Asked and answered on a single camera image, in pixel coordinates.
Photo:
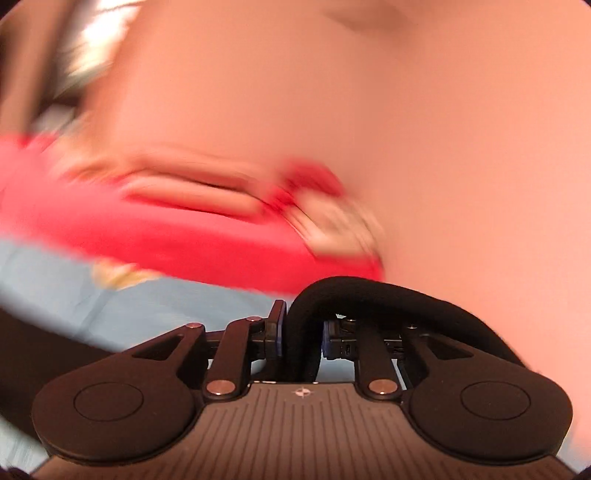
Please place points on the dark framed window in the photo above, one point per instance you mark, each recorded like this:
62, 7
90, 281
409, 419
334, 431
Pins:
86, 41

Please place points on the lower pink folded quilt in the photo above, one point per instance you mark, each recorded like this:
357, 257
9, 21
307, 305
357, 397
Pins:
194, 196

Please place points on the blue floral bed sheet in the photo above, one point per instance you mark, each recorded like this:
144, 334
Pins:
59, 294

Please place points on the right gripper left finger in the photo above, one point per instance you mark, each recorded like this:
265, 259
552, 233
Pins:
233, 350

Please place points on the black pants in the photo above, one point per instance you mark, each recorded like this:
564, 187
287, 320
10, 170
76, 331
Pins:
31, 356

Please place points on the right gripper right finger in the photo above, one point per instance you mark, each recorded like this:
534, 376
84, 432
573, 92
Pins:
361, 343

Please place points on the red pillow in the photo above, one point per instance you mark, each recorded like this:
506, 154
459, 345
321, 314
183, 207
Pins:
301, 174

